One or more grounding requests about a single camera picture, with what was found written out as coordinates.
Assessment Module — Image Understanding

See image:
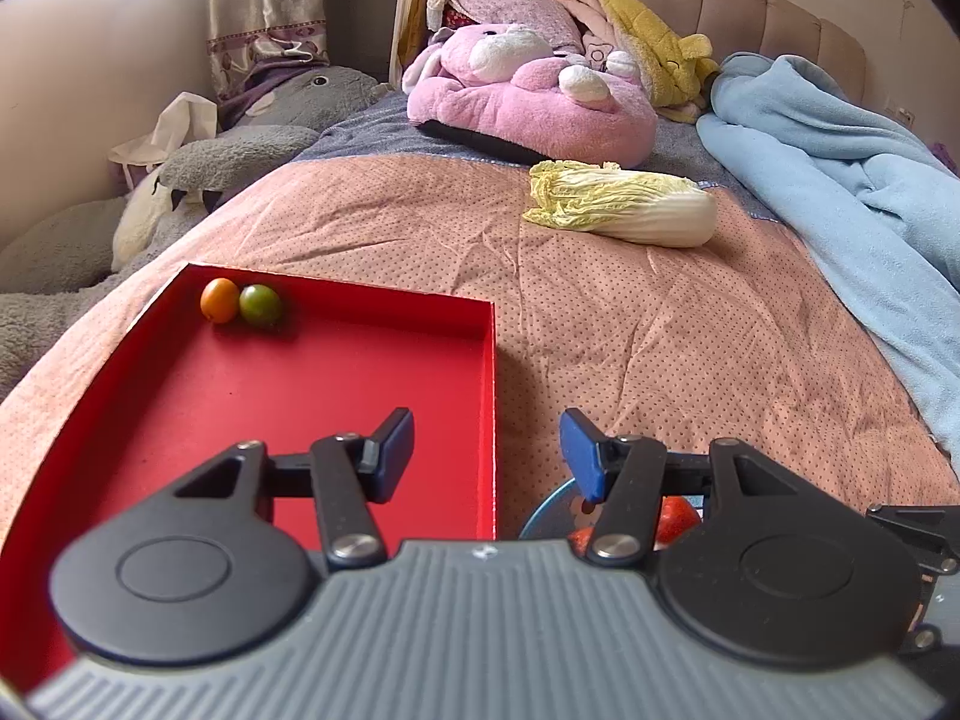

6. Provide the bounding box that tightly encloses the light blue blanket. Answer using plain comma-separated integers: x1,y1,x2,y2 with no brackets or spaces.
696,52,960,466

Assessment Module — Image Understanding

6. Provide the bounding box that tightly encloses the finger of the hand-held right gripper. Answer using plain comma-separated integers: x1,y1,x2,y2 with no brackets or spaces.
866,502,960,577
900,577,942,657

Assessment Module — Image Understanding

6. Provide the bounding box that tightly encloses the floral curtain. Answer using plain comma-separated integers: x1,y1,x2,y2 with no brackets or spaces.
204,0,331,102

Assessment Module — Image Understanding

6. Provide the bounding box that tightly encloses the red tray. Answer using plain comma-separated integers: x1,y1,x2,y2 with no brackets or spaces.
0,262,498,695

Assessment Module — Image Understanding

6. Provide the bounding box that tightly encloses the small orange tomato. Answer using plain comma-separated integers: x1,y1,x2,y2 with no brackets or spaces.
200,277,241,325

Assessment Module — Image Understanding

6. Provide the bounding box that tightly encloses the white tote bag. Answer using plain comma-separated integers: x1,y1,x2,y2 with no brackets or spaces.
107,91,220,188

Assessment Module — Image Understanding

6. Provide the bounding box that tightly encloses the blue bear print plate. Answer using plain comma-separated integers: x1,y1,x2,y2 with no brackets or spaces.
519,476,710,541

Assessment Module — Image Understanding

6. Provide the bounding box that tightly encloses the pink dotted bed cover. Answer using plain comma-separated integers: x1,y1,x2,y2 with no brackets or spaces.
0,154,960,541

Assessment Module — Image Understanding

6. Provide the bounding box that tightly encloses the green tomato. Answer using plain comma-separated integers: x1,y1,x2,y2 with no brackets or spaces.
238,283,284,329

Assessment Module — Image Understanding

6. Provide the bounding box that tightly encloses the grey blue bed sheet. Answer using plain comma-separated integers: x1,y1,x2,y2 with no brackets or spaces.
292,86,781,222

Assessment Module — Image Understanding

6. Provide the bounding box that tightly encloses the napa cabbage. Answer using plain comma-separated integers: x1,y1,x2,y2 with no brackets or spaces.
523,160,717,248

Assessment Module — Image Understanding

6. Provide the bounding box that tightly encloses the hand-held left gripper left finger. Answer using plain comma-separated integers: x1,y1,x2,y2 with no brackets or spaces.
172,406,416,567

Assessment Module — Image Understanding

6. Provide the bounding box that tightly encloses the pink plush rabbit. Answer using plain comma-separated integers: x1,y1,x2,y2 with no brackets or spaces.
403,22,659,170

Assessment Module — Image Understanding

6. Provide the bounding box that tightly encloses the grey plush animal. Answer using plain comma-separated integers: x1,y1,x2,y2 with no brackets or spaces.
0,65,391,402

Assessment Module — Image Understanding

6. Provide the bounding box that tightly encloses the pink speckled pillow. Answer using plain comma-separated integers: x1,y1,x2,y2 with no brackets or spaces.
427,0,582,53

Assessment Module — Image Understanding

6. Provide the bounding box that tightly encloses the yellow plush toy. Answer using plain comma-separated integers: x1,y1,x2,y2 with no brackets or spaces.
549,0,719,125

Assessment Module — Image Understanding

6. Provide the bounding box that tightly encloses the padded beige headboard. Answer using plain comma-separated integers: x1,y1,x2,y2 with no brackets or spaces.
555,0,867,102

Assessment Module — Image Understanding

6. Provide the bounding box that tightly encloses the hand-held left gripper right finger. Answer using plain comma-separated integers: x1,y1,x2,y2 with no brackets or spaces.
559,407,800,567

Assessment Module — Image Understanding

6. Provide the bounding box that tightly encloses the beige hanging cloth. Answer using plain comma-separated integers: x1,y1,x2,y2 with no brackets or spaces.
390,0,458,83

